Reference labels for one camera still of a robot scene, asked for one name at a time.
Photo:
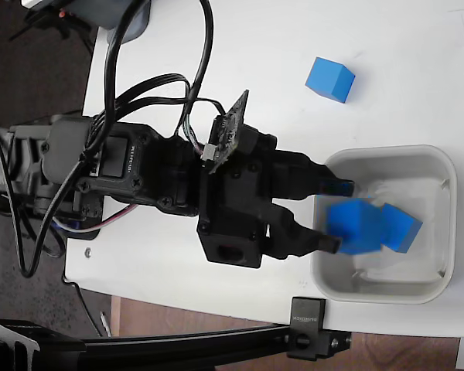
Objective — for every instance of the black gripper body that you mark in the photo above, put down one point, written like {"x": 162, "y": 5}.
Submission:
{"x": 236, "y": 208}

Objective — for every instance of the blue cube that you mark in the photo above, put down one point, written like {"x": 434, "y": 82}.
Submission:
{"x": 355, "y": 226}
{"x": 326, "y": 77}
{"x": 400, "y": 230}

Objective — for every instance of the white plastic bin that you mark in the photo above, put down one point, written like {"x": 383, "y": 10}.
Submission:
{"x": 441, "y": 216}

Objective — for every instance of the black table clamp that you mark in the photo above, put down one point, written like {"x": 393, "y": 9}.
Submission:
{"x": 307, "y": 328}

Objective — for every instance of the small metal nut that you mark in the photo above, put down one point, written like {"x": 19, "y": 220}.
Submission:
{"x": 88, "y": 252}

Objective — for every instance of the blue plastic motor part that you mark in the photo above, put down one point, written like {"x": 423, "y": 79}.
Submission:
{"x": 67, "y": 226}

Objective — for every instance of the gray device housing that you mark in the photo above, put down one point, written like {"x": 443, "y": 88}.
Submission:
{"x": 96, "y": 13}

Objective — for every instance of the black stand with red button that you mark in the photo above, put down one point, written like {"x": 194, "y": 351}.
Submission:
{"x": 46, "y": 19}

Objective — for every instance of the white flat object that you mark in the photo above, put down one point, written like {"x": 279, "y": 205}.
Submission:
{"x": 35, "y": 3}

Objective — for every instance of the green camera circuit board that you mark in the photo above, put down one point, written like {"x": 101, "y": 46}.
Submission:
{"x": 232, "y": 120}

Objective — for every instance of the black aluminium rail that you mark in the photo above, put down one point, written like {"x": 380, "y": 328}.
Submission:
{"x": 185, "y": 344}

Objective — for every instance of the black rail end bracket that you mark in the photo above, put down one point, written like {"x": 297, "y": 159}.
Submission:
{"x": 19, "y": 344}

